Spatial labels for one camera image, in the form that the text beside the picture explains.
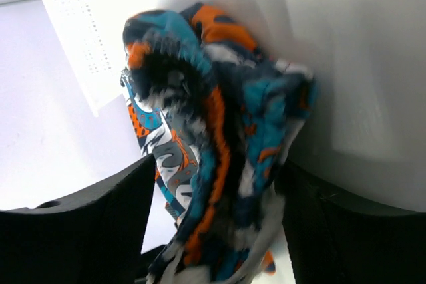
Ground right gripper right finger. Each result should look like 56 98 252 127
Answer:
275 162 425 283

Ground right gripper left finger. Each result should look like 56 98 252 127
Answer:
1 156 156 283

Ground blue orange patterned shorts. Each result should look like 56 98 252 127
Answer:
122 3 317 283

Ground white plastic basket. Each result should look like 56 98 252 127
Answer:
42 0 122 116

